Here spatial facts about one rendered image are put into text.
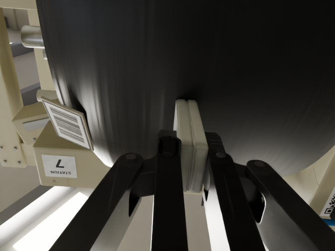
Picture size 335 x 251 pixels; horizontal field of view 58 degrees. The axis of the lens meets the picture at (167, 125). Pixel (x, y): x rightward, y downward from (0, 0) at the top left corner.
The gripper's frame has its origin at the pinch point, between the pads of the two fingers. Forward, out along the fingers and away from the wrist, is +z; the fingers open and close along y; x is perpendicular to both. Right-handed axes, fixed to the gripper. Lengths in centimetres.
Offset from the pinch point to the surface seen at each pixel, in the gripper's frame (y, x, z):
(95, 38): -6.2, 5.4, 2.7
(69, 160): -26, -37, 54
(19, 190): -221, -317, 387
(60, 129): -10.9, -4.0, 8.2
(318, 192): 27.1, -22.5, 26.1
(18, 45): -457, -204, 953
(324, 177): 26.8, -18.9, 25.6
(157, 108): -2.0, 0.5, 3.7
